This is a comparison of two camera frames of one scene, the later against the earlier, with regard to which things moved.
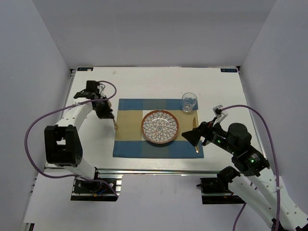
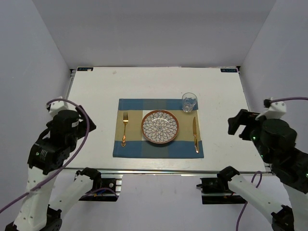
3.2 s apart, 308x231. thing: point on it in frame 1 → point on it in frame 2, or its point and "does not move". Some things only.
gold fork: (116, 125) → (125, 121)
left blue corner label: (85, 69) does not move
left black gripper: (107, 113) → (50, 123)
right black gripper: (194, 135) → (244, 117)
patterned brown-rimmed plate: (160, 126) does not move
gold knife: (197, 147) does not move
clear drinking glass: (188, 100) does not move
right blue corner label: (228, 70) does not move
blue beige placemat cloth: (130, 141) does not move
